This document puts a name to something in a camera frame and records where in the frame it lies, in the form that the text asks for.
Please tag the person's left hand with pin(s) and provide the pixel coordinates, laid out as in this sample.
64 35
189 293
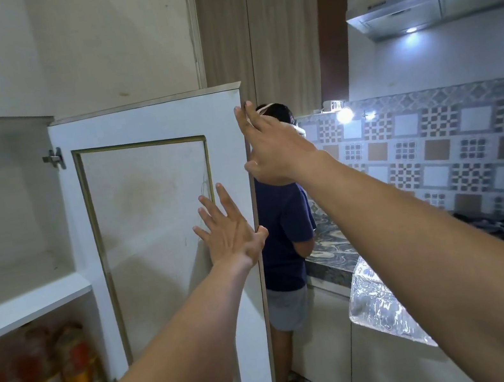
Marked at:
231 240

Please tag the person's right hand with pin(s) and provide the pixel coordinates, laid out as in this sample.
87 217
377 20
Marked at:
279 154

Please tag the person's right middle finger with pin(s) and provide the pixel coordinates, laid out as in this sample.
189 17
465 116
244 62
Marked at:
257 113

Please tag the person's left thumb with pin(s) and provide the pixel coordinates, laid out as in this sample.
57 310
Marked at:
260 236

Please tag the person's left middle finger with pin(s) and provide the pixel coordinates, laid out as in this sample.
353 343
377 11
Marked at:
211 211

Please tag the person's left little finger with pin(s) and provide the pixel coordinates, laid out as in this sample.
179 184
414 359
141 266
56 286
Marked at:
201 233

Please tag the person's right thumb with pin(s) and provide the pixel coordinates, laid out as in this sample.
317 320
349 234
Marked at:
251 166

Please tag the white cupboard door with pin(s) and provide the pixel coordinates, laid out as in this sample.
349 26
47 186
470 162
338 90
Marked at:
150 191

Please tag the person's left forearm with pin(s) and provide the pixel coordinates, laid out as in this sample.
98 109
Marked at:
177 371

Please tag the person's right forearm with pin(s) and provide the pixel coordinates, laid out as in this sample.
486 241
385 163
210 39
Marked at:
439 262

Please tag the marble patterned countertop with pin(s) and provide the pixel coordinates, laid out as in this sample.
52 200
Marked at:
332 247

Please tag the tall wooden cabinet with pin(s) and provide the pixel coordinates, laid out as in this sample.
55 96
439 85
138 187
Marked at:
273 34

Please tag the white base cabinet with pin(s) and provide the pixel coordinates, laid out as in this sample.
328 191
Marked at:
323 346

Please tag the aluminium foil sheet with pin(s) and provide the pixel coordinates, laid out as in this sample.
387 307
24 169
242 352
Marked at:
378 302

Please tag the metal door hinge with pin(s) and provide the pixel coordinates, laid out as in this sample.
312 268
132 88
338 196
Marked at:
55 159

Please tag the small dark green bottle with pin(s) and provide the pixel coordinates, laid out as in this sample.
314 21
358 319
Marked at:
99 375

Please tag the orange label oil bottle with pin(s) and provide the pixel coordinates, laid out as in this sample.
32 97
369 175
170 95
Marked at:
75 363

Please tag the white cupboard with shelves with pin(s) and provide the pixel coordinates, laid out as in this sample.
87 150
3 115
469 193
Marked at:
18 297

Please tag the yellow label oil bottle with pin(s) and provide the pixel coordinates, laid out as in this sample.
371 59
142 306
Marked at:
44 370

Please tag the black cloth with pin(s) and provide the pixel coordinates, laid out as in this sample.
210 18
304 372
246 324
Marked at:
494 226

